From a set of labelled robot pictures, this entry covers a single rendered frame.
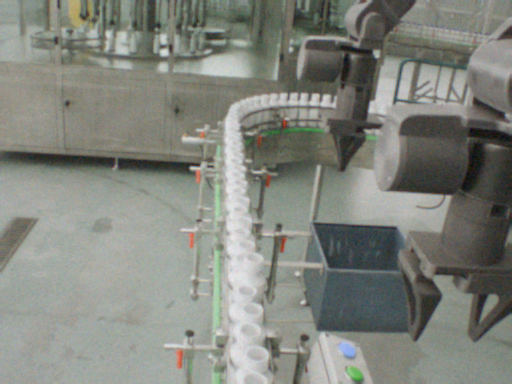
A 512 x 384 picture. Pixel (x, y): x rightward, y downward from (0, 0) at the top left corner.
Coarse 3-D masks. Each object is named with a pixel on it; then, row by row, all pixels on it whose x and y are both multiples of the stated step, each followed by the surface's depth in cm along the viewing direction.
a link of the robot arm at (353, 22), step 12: (360, 0) 81; (372, 0) 76; (384, 0) 76; (396, 0) 76; (408, 0) 77; (348, 12) 82; (360, 12) 77; (372, 12) 77; (384, 12) 77; (396, 12) 77; (348, 24) 81; (360, 24) 77; (396, 24) 78; (384, 36) 78
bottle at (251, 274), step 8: (248, 256) 99; (256, 256) 100; (248, 264) 97; (256, 264) 97; (240, 272) 99; (248, 272) 97; (256, 272) 97; (240, 280) 98; (248, 280) 97; (256, 280) 98; (264, 280) 99; (256, 288) 98; (232, 296) 101
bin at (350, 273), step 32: (320, 224) 174; (352, 224) 175; (320, 256) 155; (352, 256) 180; (384, 256) 181; (320, 288) 153; (352, 288) 149; (384, 288) 149; (288, 320) 158; (320, 320) 153; (352, 320) 153; (384, 320) 154
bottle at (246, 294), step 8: (240, 288) 95; (248, 288) 96; (240, 296) 93; (248, 296) 92; (256, 296) 94; (232, 304) 96; (240, 304) 93; (232, 312) 94; (240, 312) 94; (232, 320) 94; (240, 320) 93; (232, 328) 95; (232, 336) 95
